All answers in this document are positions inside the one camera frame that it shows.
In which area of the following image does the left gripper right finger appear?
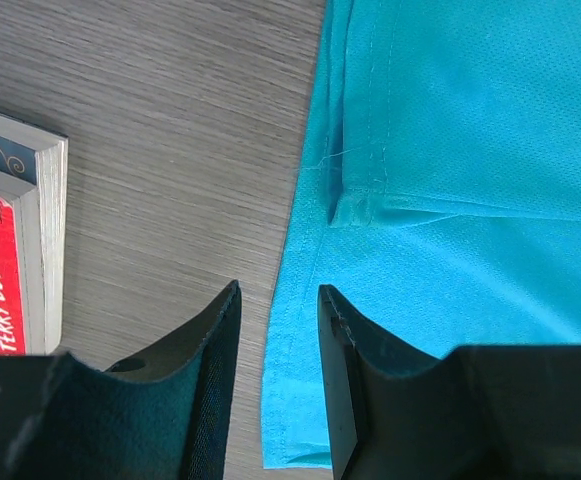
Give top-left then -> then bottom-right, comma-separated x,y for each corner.
318,285 -> 581,479

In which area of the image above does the blue t shirt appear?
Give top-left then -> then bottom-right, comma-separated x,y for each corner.
261,1 -> 581,469

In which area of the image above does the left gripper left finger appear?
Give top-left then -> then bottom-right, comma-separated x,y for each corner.
0,282 -> 242,479

